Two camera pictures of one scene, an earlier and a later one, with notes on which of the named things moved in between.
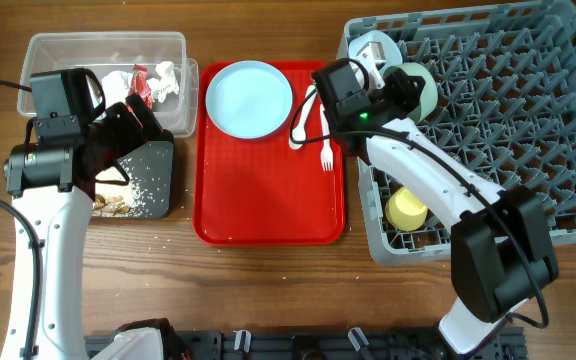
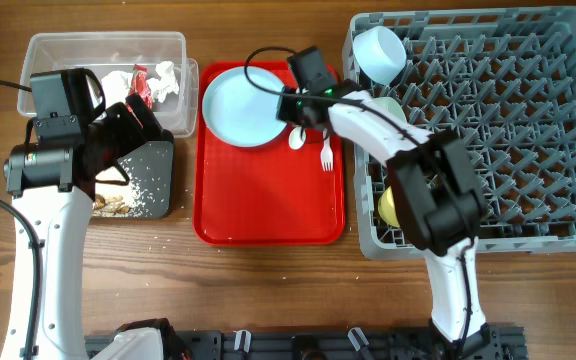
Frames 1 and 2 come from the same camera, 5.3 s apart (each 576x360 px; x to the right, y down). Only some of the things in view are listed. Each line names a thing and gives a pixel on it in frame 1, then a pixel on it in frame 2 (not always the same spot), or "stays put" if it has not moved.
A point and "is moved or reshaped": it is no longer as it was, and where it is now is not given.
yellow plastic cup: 406,210 is moved or reshaped
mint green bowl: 429,94 is moved or reshaped
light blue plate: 248,99 is moved or reshaped
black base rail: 332,344 stays put
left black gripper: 134,136 stays put
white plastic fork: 327,157 stays put
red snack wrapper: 139,84 stays put
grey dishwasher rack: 520,101 stays put
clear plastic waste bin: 111,52 stays put
